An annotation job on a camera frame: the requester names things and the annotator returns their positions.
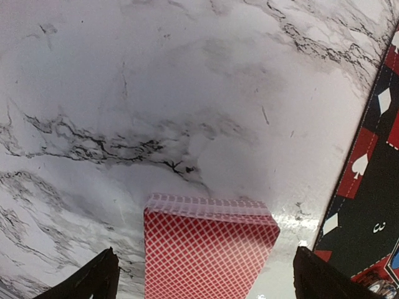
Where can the red playing card deck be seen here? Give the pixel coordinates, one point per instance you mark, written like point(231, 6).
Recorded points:
point(198, 247)

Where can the round red black poker mat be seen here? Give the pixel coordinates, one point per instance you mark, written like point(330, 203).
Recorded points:
point(360, 225)

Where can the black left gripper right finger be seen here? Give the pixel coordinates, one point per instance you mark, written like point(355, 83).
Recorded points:
point(316, 278)

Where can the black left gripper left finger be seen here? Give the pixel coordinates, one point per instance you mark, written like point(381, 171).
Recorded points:
point(96, 279)

